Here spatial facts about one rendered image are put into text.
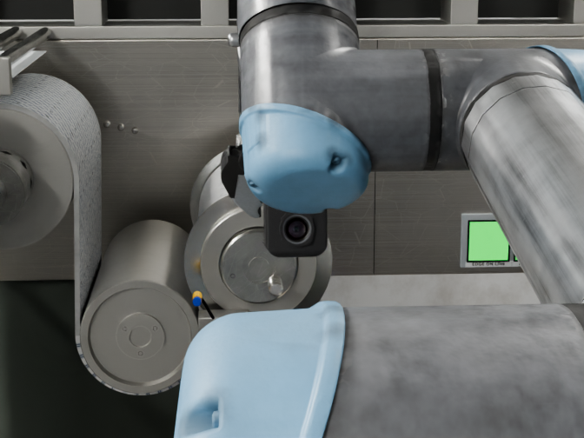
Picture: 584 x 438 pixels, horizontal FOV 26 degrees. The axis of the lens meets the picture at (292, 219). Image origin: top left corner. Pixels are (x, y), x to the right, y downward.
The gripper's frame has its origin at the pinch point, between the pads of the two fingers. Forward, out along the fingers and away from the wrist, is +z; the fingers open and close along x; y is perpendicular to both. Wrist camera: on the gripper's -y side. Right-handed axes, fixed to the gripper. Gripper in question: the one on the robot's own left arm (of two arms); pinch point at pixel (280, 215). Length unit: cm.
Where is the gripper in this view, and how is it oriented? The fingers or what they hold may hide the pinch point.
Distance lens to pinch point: 107.5
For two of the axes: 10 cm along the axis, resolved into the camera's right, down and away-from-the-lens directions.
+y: -0.4, -8.9, 4.5
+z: -0.4, 4.5, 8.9
